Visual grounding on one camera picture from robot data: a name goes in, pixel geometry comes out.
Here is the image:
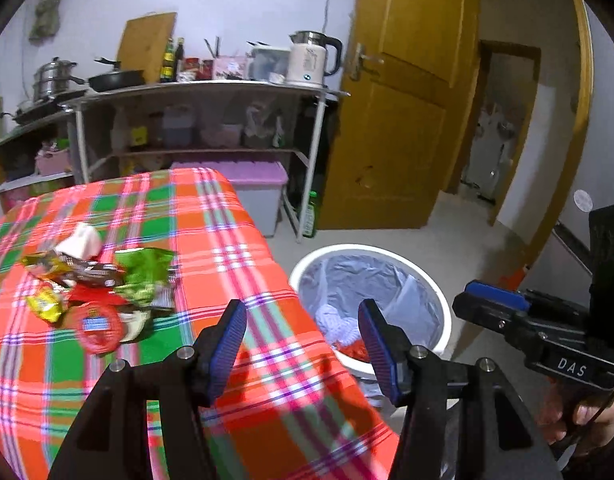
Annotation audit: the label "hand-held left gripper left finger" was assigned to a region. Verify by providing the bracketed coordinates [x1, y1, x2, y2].
[47, 299, 248, 480]

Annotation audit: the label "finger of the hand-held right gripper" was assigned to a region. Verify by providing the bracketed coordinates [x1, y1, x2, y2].
[464, 280, 532, 314]
[452, 292, 528, 345]

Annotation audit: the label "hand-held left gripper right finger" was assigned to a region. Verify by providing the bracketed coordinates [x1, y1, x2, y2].
[358, 299, 562, 480]

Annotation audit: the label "white foam fruit net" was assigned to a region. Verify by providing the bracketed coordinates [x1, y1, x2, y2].
[317, 305, 360, 343]

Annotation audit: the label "white and green wrapper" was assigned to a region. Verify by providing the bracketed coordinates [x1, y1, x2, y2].
[119, 309, 154, 344]

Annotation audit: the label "white round trash bin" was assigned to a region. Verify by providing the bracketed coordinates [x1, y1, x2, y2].
[289, 244, 452, 413]

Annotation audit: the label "green snack wrapper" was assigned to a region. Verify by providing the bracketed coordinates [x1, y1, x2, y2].
[112, 247, 178, 307]

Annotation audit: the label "round red wrapper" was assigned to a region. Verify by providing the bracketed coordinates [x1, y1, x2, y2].
[69, 302, 131, 354]

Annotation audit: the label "dark brown snack wrapper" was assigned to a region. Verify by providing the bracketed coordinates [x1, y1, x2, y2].
[62, 257, 128, 288]

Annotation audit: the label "white tissue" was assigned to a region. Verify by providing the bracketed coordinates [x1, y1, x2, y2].
[54, 222, 102, 260]

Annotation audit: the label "small yellow packet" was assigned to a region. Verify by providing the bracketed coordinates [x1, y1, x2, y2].
[27, 292, 70, 326]

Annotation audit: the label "gold snack wrapper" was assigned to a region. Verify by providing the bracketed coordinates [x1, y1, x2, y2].
[22, 252, 78, 288]

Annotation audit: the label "person's right forearm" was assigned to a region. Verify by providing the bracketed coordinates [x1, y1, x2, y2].
[562, 422, 614, 480]

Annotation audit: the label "person's right hand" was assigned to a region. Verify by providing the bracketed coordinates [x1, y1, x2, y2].
[541, 384, 614, 444]

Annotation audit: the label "clear plastic bin liner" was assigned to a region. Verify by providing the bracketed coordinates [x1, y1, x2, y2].
[299, 255, 445, 356]

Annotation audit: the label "plaid tablecloth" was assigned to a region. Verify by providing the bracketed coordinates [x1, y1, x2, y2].
[0, 167, 402, 480]

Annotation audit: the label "green glass bottle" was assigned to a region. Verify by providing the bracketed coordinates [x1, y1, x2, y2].
[302, 191, 320, 240]

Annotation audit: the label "purple lid storage box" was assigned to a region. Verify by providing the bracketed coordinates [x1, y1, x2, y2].
[169, 160, 290, 239]

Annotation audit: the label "yellow wooden door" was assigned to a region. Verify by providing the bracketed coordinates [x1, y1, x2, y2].
[317, 0, 481, 231]

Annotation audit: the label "pink plastic bucket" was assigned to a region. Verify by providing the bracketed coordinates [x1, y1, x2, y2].
[199, 122, 242, 147]

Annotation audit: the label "plastic oil jug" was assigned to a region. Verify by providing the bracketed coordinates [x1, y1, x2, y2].
[162, 105, 196, 149]

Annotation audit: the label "crumpled plastic bags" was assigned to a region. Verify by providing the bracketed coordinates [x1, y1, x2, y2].
[244, 102, 288, 149]

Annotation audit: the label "yellow label bottle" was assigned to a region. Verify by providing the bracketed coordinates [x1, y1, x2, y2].
[129, 110, 150, 149]

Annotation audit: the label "pink basket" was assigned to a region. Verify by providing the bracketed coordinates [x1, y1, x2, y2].
[35, 152, 72, 176]

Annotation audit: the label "metal shelf rack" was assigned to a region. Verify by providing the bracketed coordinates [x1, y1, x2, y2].
[62, 80, 351, 244]

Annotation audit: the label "pink utensil box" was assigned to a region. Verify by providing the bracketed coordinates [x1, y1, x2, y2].
[213, 55, 250, 81]

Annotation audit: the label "clear plastic container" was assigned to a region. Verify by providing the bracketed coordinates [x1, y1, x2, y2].
[247, 42, 290, 82]

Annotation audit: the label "black frying pan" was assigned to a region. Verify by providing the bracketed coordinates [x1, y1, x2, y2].
[87, 57, 146, 93]

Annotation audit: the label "white electric kettle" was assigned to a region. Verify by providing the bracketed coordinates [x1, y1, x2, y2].
[286, 31, 344, 87]

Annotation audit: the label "low side shelf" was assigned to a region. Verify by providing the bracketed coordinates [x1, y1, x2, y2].
[0, 110, 82, 203]

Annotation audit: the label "black wok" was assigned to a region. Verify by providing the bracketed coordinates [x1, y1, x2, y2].
[0, 100, 64, 124]

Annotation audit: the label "wooden cutting board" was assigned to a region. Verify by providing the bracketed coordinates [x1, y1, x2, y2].
[117, 11, 178, 83]

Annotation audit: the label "steel steamer pot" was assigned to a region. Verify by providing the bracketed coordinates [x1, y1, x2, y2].
[33, 57, 86, 102]

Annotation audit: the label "hanging green cloth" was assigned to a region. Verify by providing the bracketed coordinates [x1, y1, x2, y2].
[29, 0, 68, 42]

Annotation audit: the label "yellow door frame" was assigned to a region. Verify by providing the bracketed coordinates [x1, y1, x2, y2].
[474, 0, 596, 273]

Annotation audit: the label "metal door handle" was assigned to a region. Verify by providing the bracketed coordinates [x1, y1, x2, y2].
[349, 42, 386, 81]

